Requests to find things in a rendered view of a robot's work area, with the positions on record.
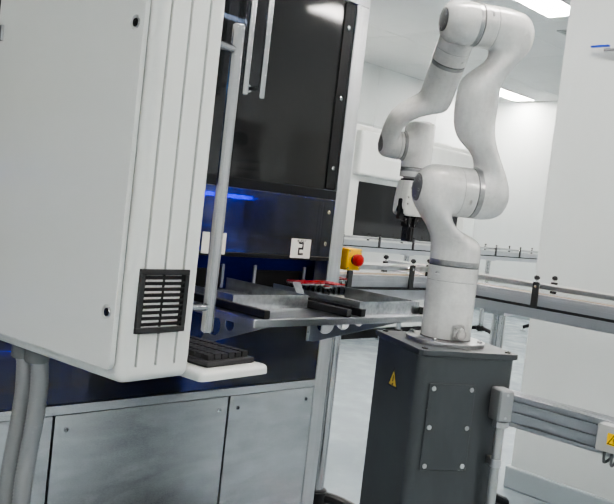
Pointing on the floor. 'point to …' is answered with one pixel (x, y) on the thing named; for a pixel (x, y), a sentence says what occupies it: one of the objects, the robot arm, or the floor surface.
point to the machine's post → (325, 270)
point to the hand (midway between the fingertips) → (407, 234)
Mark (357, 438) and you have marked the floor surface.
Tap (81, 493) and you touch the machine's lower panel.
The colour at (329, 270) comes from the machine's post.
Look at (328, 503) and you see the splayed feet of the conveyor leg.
